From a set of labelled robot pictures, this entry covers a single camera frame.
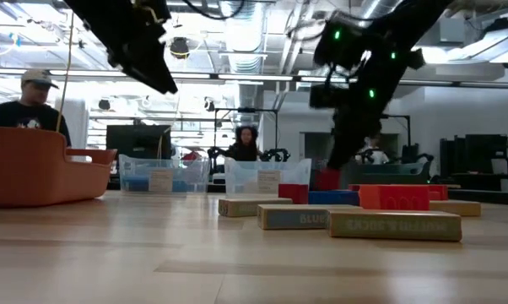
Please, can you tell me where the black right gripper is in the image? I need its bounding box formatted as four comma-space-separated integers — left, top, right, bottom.
327, 46, 409, 171

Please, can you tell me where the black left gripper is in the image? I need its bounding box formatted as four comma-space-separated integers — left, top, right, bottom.
63, 0, 179, 95

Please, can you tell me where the blue long lego brick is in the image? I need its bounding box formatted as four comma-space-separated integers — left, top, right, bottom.
307, 190, 361, 207

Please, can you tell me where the red rectangular wooden block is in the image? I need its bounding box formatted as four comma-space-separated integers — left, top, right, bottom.
278, 182, 310, 205

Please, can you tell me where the plain wooden block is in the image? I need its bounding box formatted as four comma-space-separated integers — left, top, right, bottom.
428, 199, 482, 218
218, 197, 294, 219

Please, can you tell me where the blue curved lego brick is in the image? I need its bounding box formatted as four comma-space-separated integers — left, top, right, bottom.
171, 179, 205, 193

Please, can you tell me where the person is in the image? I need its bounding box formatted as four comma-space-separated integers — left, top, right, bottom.
224, 125, 264, 163
354, 133, 391, 166
0, 68, 73, 148

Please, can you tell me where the black ceiling dome fixture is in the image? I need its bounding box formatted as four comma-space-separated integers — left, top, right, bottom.
169, 36, 192, 61

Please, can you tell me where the dark green plastic bin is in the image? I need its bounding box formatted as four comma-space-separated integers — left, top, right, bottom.
340, 162, 433, 187

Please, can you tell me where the red lego brick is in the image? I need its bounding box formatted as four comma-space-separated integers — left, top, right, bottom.
358, 184, 431, 211

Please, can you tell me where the black background monitor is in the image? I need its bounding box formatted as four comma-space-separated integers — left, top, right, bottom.
105, 123, 173, 160

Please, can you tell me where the wooden block with green print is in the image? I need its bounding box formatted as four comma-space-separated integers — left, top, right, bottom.
327, 209, 463, 242

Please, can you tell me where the white paper bin label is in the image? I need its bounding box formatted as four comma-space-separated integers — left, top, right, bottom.
257, 170, 282, 195
148, 169, 175, 194

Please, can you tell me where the wooden block with blue print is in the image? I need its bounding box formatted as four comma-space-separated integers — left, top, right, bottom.
257, 204, 364, 231

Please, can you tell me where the clear plastic bin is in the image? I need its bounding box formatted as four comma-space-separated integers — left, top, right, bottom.
118, 154, 212, 195
224, 157, 313, 199

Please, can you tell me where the black background cabinet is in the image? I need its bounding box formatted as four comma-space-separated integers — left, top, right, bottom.
438, 133, 508, 192

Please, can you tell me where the orange plastic bin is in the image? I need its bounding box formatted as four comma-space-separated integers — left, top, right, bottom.
0, 126, 118, 209

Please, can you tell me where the black background stand frame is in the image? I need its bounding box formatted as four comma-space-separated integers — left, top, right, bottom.
380, 112, 412, 161
213, 106, 279, 161

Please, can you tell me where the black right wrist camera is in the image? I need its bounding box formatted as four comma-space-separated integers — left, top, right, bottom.
308, 83, 344, 110

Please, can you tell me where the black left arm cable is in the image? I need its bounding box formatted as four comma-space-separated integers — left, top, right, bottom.
181, 0, 247, 21

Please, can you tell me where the yellow hanging cable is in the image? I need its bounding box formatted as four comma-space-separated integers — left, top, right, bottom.
54, 10, 75, 133

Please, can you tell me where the silver ventilation duct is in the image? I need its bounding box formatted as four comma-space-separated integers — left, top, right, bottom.
222, 0, 267, 109

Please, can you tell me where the black table frame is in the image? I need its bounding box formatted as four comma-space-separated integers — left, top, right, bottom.
446, 187, 508, 207

